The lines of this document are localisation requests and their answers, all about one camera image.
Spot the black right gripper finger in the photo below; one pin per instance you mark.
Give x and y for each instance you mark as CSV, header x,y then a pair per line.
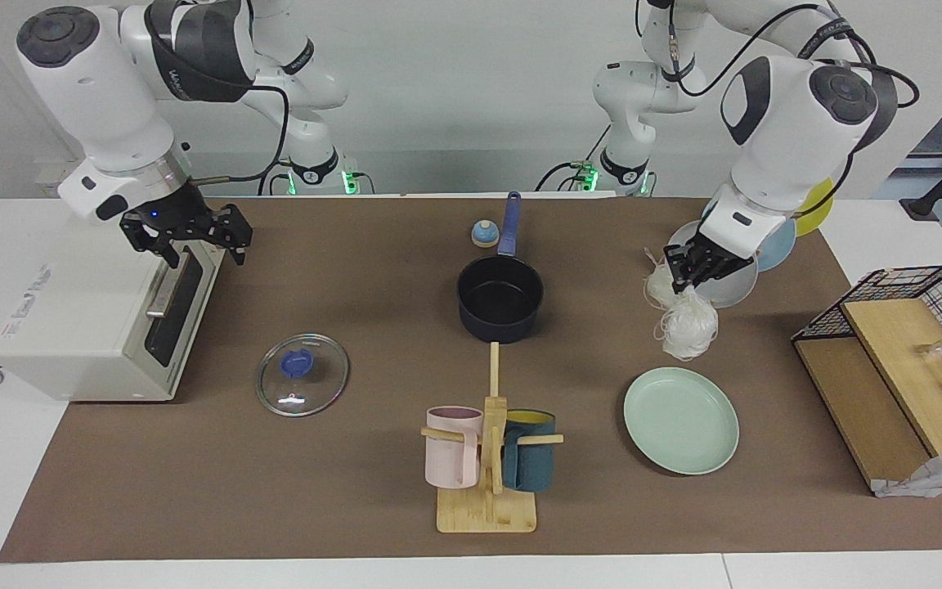
x,y
172,255
239,250

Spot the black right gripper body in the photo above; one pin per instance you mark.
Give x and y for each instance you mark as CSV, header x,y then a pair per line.
x,y
185,222

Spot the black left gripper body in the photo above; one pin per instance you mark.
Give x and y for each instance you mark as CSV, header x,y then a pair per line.
x,y
720,258

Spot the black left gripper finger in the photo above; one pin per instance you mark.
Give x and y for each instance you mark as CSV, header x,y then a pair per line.
x,y
675,260
693,276

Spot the white vermicelli bundle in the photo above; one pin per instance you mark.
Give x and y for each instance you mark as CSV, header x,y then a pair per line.
x,y
688,327

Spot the glass lid with blue knob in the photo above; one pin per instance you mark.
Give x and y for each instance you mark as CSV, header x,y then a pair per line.
x,y
299,364

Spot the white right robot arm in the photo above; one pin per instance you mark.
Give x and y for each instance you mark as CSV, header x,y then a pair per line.
x,y
87,90

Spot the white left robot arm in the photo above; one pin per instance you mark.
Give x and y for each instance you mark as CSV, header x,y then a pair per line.
x,y
782,123

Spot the grey plate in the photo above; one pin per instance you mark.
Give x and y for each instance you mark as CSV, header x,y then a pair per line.
x,y
733,290

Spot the yellow plate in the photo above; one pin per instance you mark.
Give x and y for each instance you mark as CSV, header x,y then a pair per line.
x,y
816,209

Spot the light green plate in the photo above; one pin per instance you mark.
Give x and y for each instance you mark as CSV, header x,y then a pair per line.
x,y
679,421

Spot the beige toaster oven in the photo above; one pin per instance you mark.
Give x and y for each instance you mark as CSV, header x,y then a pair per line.
x,y
70,327

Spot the wooden board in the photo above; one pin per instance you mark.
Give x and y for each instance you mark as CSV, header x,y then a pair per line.
x,y
896,352
855,409

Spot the brown table mat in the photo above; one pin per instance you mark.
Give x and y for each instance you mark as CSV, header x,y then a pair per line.
x,y
275,491

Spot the clear drinking glass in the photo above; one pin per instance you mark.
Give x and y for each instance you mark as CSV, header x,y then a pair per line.
x,y
941,360

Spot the teal mug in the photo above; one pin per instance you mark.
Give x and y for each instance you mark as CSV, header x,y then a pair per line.
x,y
530,466

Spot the pink mug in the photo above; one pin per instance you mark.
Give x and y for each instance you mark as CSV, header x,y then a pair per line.
x,y
448,458

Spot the white patterned cloth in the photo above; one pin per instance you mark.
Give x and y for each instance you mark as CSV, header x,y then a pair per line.
x,y
937,474

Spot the wooden mug tree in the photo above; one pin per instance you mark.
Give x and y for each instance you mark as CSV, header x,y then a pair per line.
x,y
487,511

